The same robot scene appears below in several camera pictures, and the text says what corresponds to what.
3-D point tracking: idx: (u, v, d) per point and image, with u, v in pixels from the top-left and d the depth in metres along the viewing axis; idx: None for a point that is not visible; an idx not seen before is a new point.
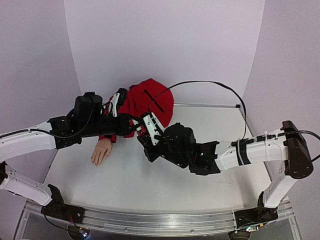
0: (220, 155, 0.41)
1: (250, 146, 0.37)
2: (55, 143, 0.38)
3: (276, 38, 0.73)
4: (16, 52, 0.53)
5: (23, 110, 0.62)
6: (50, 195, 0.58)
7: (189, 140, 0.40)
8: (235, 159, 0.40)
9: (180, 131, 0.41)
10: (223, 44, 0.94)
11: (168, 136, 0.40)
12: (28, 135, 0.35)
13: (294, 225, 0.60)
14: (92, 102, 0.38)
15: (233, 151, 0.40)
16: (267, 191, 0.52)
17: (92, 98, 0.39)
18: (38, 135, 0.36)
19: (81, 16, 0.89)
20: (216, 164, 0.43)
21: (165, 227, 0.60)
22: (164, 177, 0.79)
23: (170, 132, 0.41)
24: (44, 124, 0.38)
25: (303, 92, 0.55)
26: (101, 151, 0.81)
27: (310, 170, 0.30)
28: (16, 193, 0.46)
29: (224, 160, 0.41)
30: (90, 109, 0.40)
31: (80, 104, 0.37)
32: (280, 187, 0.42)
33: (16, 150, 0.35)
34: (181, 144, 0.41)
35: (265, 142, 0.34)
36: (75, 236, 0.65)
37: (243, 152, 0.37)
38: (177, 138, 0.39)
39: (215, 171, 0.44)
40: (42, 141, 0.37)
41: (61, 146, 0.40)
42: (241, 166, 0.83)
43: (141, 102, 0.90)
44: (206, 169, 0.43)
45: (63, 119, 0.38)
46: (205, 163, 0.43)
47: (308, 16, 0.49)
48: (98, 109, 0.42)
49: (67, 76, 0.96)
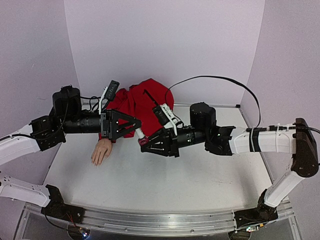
0: (234, 137, 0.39)
1: (262, 134, 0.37)
2: (39, 145, 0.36)
3: (276, 38, 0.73)
4: (16, 51, 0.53)
5: (23, 110, 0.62)
6: (47, 196, 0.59)
7: (211, 118, 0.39)
8: (248, 144, 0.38)
9: (204, 108, 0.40)
10: (223, 44, 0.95)
11: (193, 111, 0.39)
12: (11, 141, 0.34)
13: (294, 225, 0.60)
14: (68, 97, 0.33)
15: (247, 135, 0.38)
16: (270, 189, 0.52)
17: (68, 93, 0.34)
18: (20, 140, 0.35)
19: (81, 15, 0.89)
20: (229, 146, 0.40)
21: (165, 227, 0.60)
22: (164, 177, 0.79)
23: (197, 108, 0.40)
24: (25, 128, 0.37)
25: (302, 92, 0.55)
26: (101, 151, 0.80)
27: (316, 169, 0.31)
28: (13, 197, 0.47)
29: (237, 143, 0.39)
30: (67, 105, 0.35)
31: (55, 100, 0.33)
32: (285, 184, 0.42)
33: (4, 157, 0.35)
34: (203, 120, 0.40)
35: (276, 132, 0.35)
36: (75, 236, 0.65)
37: (255, 138, 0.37)
38: (201, 114, 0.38)
39: (227, 153, 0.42)
40: (26, 144, 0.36)
41: (46, 148, 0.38)
42: (241, 167, 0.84)
43: (141, 102, 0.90)
44: (220, 149, 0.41)
45: (44, 118, 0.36)
46: (219, 142, 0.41)
47: (308, 17, 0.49)
48: (77, 104, 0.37)
49: (67, 76, 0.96)
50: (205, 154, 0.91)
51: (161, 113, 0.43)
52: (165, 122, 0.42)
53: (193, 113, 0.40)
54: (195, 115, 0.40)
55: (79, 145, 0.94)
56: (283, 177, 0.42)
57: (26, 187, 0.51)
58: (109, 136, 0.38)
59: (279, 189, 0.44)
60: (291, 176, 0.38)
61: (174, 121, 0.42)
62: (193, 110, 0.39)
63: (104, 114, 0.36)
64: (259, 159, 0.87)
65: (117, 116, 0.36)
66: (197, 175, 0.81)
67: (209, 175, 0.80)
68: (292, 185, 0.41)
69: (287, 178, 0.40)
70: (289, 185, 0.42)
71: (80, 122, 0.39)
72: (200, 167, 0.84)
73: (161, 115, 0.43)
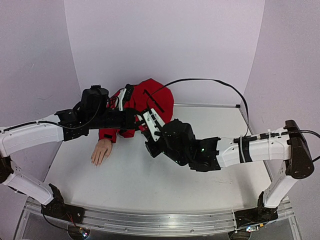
0: (221, 152, 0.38)
1: (253, 144, 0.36)
2: (63, 135, 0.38)
3: (276, 38, 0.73)
4: (16, 51, 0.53)
5: (23, 109, 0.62)
6: (51, 194, 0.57)
7: (187, 136, 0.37)
8: (238, 156, 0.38)
9: (179, 127, 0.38)
10: (223, 44, 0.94)
11: (166, 133, 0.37)
12: (37, 127, 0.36)
13: (294, 225, 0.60)
14: (99, 95, 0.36)
15: (236, 147, 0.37)
16: (267, 191, 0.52)
17: (99, 91, 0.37)
18: (47, 127, 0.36)
19: (80, 15, 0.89)
20: (218, 160, 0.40)
21: (165, 227, 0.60)
22: (164, 177, 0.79)
23: (169, 128, 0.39)
24: (51, 116, 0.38)
25: (302, 91, 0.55)
26: (101, 151, 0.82)
27: (312, 170, 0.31)
28: (18, 190, 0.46)
29: (226, 157, 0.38)
30: (97, 102, 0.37)
31: (87, 97, 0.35)
32: (280, 187, 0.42)
33: (23, 143, 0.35)
34: (179, 140, 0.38)
35: (269, 140, 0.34)
36: (75, 236, 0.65)
37: (246, 150, 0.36)
38: (176, 135, 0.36)
39: (215, 168, 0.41)
40: (51, 132, 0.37)
41: (69, 139, 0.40)
42: (241, 166, 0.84)
43: (141, 102, 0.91)
44: (206, 165, 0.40)
45: (69, 111, 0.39)
46: (205, 160, 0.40)
47: (309, 16, 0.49)
48: (105, 101, 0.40)
49: (67, 76, 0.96)
50: None
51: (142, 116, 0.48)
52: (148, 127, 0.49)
53: (166, 135, 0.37)
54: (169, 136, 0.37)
55: (79, 145, 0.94)
56: (278, 181, 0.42)
57: (33, 181, 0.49)
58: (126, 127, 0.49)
59: (276, 192, 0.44)
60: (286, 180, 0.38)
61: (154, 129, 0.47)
62: (167, 132, 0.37)
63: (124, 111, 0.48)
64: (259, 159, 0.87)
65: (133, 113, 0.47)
66: (197, 175, 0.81)
67: (209, 175, 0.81)
68: (288, 187, 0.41)
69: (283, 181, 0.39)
70: (284, 188, 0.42)
71: None
72: None
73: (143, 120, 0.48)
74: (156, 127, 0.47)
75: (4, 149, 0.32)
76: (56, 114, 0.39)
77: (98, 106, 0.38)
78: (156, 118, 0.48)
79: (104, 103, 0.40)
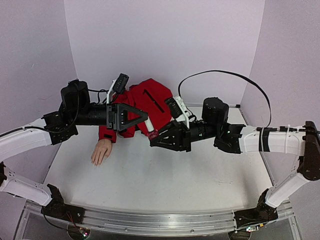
0: (244, 136, 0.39)
1: (272, 134, 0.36)
2: (51, 139, 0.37)
3: (276, 39, 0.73)
4: (16, 52, 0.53)
5: (23, 110, 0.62)
6: (50, 195, 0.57)
7: (225, 113, 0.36)
8: (257, 143, 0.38)
9: (218, 103, 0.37)
10: (224, 44, 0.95)
11: (206, 105, 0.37)
12: (24, 133, 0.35)
13: (294, 225, 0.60)
14: (77, 90, 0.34)
15: (257, 134, 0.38)
16: (272, 188, 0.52)
17: (76, 86, 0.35)
18: (33, 132, 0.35)
19: (81, 15, 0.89)
20: (239, 144, 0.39)
21: (165, 227, 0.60)
22: (165, 176, 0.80)
23: (210, 102, 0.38)
24: (38, 121, 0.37)
25: (302, 92, 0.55)
26: (101, 151, 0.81)
27: None
28: (16, 194, 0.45)
29: (247, 141, 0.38)
30: (77, 99, 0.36)
31: (64, 96, 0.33)
32: (288, 185, 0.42)
33: (12, 149, 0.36)
34: (214, 116, 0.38)
35: (287, 132, 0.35)
36: (74, 236, 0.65)
37: (265, 137, 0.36)
38: (215, 109, 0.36)
39: (235, 151, 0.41)
40: (38, 137, 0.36)
41: (57, 142, 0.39)
42: (240, 166, 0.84)
43: (141, 101, 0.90)
44: (230, 146, 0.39)
45: (56, 113, 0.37)
46: (229, 140, 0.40)
47: (309, 18, 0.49)
48: (85, 96, 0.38)
49: (67, 76, 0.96)
50: (205, 153, 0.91)
51: (174, 105, 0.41)
52: (179, 115, 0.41)
53: (206, 107, 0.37)
54: (208, 110, 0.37)
55: (79, 145, 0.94)
56: (287, 179, 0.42)
57: (29, 183, 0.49)
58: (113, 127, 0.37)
59: (283, 190, 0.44)
60: (297, 178, 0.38)
61: (187, 114, 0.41)
62: (207, 104, 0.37)
63: (110, 107, 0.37)
64: (259, 160, 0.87)
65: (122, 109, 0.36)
66: (197, 175, 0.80)
67: (209, 175, 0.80)
68: (295, 187, 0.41)
69: (292, 180, 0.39)
70: (291, 187, 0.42)
71: (88, 115, 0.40)
72: (200, 167, 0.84)
73: (174, 107, 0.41)
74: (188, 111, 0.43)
75: None
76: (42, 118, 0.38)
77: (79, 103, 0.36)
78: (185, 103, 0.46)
79: (85, 99, 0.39)
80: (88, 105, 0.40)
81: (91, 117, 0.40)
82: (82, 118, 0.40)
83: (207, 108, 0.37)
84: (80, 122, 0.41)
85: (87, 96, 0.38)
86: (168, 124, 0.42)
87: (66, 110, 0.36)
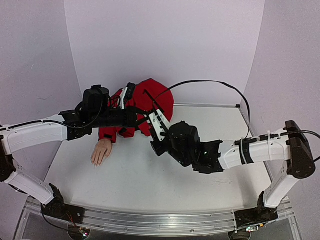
0: (223, 154, 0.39)
1: (252, 146, 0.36)
2: (67, 134, 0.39)
3: (276, 38, 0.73)
4: (16, 51, 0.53)
5: (23, 109, 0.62)
6: (52, 194, 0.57)
7: (194, 138, 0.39)
8: (239, 157, 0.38)
9: (186, 130, 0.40)
10: (223, 44, 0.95)
11: (174, 134, 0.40)
12: (42, 126, 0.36)
13: (294, 225, 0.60)
14: (101, 94, 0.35)
15: (237, 149, 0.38)
16: (267, 191, 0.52)
17: (100, 91, 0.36)
18: (52, 126, 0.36)
19: (80, 15, 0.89)
20: (220, 163, 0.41)
21: (165, 227, 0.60)
22: (166, 176, 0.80)
23: (177, 130, 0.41)
24: (56, 116, 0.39)
25: (302, 91, 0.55)
26: (101, 151, 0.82)
27: (313, 170, 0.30)
28: (20, 190, 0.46)
29: (228, 158, 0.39)
30: (99, 102, 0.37)
31: (88, 96, 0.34)
32: (281, 187, 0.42)
33: (28, 141, 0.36)
34: (184, 142, 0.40)
35: (268, 141, 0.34)
36: (75, 236, 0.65)
37: (246, 151, 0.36)
38: (182, 137, 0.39)
39: (218, 170, 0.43)
40: (55, 132, 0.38)
41: (72, 138, 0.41)
42: (241, 167, 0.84)
43: (141, 102, 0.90)
44: (209, 168, 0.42)
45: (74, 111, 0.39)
46: (207, 162, 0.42)
47: (308, 17, 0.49)
48: (107, 100, 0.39)
49: (67, 76, 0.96)
50: None
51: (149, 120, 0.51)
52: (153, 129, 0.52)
53: (174, 136, 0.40)
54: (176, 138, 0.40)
55: (79, 144, 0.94)
56: (280, 180, 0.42)
57: (35, 180, 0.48)
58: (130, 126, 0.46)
59: (278, 190, 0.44)
60: (288, 179, 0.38)
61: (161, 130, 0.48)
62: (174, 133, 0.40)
63: (126, 110, 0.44)
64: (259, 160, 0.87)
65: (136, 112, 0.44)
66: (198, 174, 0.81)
67: (210, 175, 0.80)
68: (289, 186, 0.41)
69: (284, 180, 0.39)
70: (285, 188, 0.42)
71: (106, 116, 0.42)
72: None
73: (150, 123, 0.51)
74: (161, 128, 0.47)
75: (8, 146, 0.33)
76: (61, 114, 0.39)
77: (101, 106, 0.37)
78: (162, 119, 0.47)
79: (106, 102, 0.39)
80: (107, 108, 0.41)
81: (109, 118, 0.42)
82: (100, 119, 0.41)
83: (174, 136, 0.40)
84: (98, 123, 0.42)
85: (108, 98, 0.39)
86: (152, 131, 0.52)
87: (87, 110, 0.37)
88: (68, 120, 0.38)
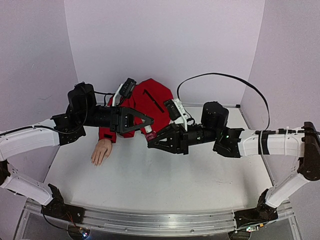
0: (243, 140, 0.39)
1: (271, 137, 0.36)
2: (59, 139, 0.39)
3: (276, 39, 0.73)
4: (16, 52, 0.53)
5: (23, 110, 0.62)
6: (51, 194, 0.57)
7: (225, 118, 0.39)
8: (257, 146, 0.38)
9: (217, 109, 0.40)
10: (224, 44, 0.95)
11: (207, 110, 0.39)
12: (33, 131, 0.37)
13: (294, 225, 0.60)
14: (84, 93, 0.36)
15: (256, 137, 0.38)
16: (271, 189, 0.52)
17: (83, 90, 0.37)
18: (42, 132, 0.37)
19: (80, 15, 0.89)
20: (238, 148, 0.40)
21: (165, 227, 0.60)
22: (166, 176, 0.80)
23: (210, 107, 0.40)
24: (47, 121, 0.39)
25: (302, 91, 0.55)
26: (101, 151, 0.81)
27: None
28: (17, 192, 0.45)
29: (247, 146, 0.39)
30: (84, 101, 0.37)
31: (72, 98, 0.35)
32: (288, 186, 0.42)
33: (20, 146, 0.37)
34: (214, 121, 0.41)
35: (285, 135, 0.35)
36: (74, 236, 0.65)
37: (264, 141, 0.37)
38: (215, 115, 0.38)
39: (234, 155, 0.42)
40: (47, 137, 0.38)
41: (65, 143, 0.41)
42: (241, 167, 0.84)
43: (141, 102, 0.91)
44: (229, 151, 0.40)
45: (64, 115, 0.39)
46: (228, 145, 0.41)
47: (308, 18, 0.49)
48: (92, 100, 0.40)
49: (66, 76, 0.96)
50: (205, 154, 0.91)
51: (173, 106, 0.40)
52: (177, 117, 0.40)
53: (206, 112, 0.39)
54: (208, 115, 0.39)
55: (79, 145, 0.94)
56: (288, 179, 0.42)
57: (31, 181, 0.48)
58: (117, 130, 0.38)
59: (283, 190, 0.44)
60: (297, 179, 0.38)
61: (185, 117, 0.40)
62: (207, 109, 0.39)
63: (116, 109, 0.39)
64: (259, 159, 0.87)
65: (128, 112, 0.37)
66: (198, 174, 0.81)
67: (209, 175, 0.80)
68: (295, 187, 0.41)
69: (293, 180, 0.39)
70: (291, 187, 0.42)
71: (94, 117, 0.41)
72: (200, 167, 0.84)
73: (173, 109, 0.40)
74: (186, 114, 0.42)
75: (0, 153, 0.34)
76: (52, 119, 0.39)
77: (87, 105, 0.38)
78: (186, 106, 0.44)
79: (92, 103, 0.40)
80: (94, 108, 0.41)
81: (96, 119, 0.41)
82: (89, 120, 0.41)
83: (207, 113, 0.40)
84: (88, 124, 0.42)
85: (93, 99, 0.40)
86: (167, 126, 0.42)
87: (74, 112, 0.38)
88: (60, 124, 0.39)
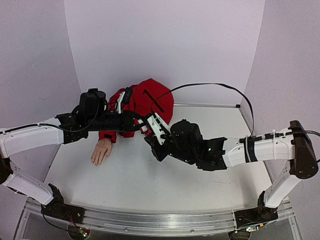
0: (227, 151, 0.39)
1: (258, 144, 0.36)
2: (63, 138, 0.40)
3: (276, 38, 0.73)
4: (16, 52, 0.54)
5: (22, 109, 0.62)
6: (51, 194, 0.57)
7: (195, 135, 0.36)
8: (243, 155, 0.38)
9: (186, 127, 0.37)
10: (223, 44, 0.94)
11: (174, 132, 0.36)
12: (38, 129, 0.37)
13: (294, 225, 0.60)
14: (97, 98, 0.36)
15: (241, 147, 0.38)
16: (268, 191, 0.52)
17: (96, 94, 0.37)
18: (47, 130, 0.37)
19: (80, 15, 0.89)
20: (223, 161, 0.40)
21: (165, 227, 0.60)
22: (165, 176, 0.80)
23: (177, 128, 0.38)
24: (52, 119, 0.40)
25: (302, 91, 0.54)
26: (101, 151, 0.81)
27: (316, 169, 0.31)
28: (18, 191, 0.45)
29: (232, 156, 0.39)
30: (96, 106, 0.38)
31: (85, 101, 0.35)
32: (283, 187, 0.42)
33: (25, 144, 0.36)
34: (187, 141, 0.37)
35: (273, 140, 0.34)
36: (74, 236, 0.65)
37: (251, 149, 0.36)
38: (183, 135, 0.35)
39: (221, 167, 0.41)
40: (51, 135, 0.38)
41: (69, 141, 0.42)
42: (242, 167, 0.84)
43: (141, 102, 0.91)
44: (213, 165, 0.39)
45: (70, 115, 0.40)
46: (211, 159, 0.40)
47: (308, 17, 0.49)
48: (104, 105, 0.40)
49: (66, 76, 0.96)
50: None
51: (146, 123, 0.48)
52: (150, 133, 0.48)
53: (174, 134, 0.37)
54: (177, 137, 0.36)
55: (79, 144, 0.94)
56: (282, 180, 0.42)
57: (32, 181, 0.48)
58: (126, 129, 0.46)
59: (280, 191, 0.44)
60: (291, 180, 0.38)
61: None
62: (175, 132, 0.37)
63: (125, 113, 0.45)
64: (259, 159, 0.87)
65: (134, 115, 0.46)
66: (198, 175, 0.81)
67: (209, 175, 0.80)
68: (290, 187, 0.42)
69: (287, 181, 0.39)
70: (286, 187, 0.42)
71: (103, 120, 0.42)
72: None
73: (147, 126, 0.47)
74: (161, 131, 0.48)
75: (4, 150, 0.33)
76: (57, 118, 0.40)
77: (97, 110, 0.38)
78: (160, 121, 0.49)
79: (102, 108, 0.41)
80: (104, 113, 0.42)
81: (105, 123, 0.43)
82: (97, 124, 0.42)
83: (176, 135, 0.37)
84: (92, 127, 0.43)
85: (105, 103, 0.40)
86: None
87: (83, 113, 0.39)
88: (65, 123, 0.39)
